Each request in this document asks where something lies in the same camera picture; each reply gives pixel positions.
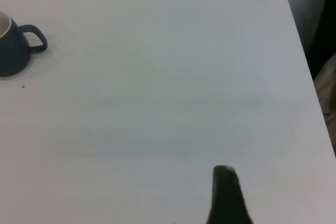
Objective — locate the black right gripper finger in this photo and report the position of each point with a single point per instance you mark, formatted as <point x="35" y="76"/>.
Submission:
<point x="227" y="200"/>

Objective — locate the grey-blue ceramic mug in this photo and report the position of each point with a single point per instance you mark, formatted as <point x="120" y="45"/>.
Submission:
<point x="11" y="53"/>

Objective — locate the beige fabric object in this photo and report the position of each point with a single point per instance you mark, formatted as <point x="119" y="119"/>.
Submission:
<point x="328" y="95"/>

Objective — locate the black fabric object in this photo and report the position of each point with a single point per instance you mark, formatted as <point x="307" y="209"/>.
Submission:
<point x="324" y="37"/>

